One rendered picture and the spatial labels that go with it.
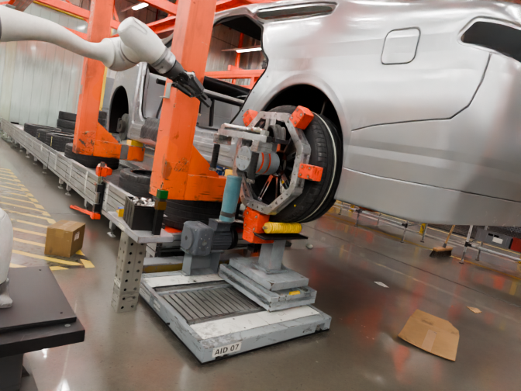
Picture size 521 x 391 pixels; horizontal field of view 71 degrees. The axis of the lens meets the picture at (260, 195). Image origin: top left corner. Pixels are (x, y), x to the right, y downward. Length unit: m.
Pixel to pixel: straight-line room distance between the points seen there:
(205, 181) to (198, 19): 0.93
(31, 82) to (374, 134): 13.49
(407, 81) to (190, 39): 1.18
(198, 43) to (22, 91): 12.50
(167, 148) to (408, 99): 1.29
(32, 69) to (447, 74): 13.76
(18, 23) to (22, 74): 13.28
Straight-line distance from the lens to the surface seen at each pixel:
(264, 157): 1.93
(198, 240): 2.16
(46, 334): 1.25
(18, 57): 14.57
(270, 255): 2.16
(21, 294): 1.42
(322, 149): 1.87
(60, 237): 2.67
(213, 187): 2.37
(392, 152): 1.71
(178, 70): 1.52
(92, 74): 4.03
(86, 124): 4.02
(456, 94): 1.66
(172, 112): 2.18
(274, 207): 1.92
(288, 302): 2.10
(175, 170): 2.21
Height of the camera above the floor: 0.92
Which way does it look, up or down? 7 degrees down
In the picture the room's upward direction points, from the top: 11 degrees clockwise
